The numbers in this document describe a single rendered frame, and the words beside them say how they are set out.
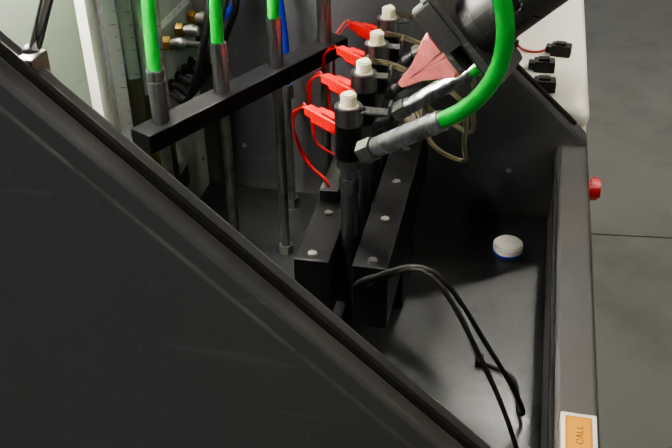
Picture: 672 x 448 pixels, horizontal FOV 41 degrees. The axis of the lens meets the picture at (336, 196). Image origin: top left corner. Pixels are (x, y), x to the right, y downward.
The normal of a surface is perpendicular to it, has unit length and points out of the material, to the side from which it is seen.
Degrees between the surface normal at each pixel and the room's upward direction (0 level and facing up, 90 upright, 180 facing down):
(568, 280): 0
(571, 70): 0
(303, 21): 90
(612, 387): 0
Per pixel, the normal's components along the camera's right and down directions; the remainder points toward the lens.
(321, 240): -0.01, -0.84
